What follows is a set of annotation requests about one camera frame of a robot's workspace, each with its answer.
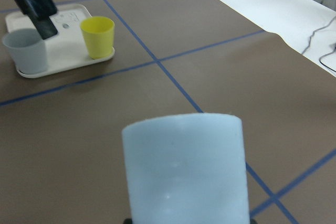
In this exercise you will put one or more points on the yellow plastic cup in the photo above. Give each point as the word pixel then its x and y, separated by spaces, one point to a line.
pixel 98 34

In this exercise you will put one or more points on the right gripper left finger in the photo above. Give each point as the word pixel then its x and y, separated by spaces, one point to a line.
pixel 128 221

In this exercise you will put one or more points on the light blue cup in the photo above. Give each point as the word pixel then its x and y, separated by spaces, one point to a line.
pixel 187 168

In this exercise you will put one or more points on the cream plastic tray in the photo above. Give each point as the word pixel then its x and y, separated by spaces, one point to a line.
pixel 67 50

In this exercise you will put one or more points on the grey plastic cup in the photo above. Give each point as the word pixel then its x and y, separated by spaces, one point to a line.
pixel 27 49

